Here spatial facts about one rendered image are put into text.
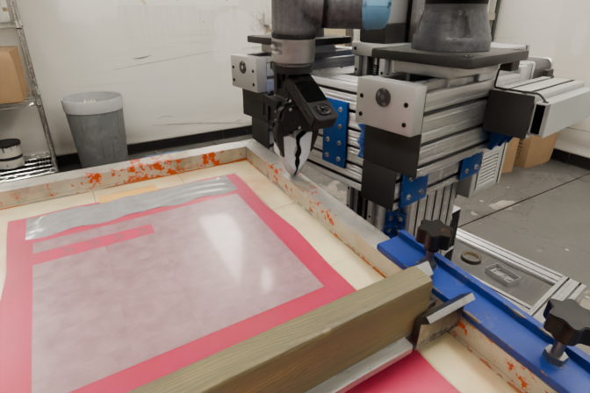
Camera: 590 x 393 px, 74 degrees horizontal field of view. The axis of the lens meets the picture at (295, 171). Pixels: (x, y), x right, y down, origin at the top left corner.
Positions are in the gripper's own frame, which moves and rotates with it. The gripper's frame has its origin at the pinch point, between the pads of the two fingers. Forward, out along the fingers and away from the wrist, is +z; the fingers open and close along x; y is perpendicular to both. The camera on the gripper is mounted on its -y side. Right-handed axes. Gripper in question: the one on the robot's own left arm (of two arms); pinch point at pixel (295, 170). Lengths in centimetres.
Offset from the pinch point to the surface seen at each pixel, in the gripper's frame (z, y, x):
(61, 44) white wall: 16, 330, 29
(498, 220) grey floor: 108, 61, -201
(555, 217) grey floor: 107, 44, -239
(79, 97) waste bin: 58, 315, 24
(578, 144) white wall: 90, 89, -353
